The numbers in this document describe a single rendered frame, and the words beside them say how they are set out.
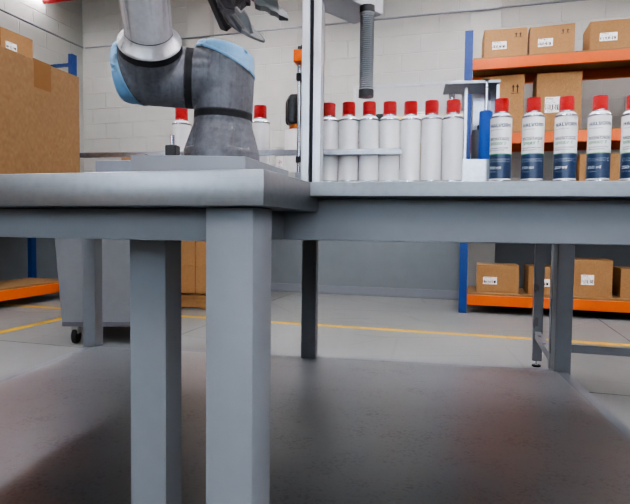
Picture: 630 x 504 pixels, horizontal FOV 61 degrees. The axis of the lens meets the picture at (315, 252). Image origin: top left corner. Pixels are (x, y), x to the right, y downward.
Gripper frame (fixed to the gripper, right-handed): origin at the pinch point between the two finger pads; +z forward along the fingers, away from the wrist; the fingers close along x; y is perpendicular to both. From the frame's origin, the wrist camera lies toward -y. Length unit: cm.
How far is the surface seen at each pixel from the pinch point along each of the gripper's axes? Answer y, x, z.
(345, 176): -24.7, -4.6, 29.5
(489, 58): -282, 289, 8
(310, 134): -12.1, -7.8, 18.9
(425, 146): -18.2, 12.3, 40.2
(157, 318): 14, -61, 30
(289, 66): -420, 240, -171
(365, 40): -5.7, 16.6, 14.3
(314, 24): -3.0, 9.6, 4.2
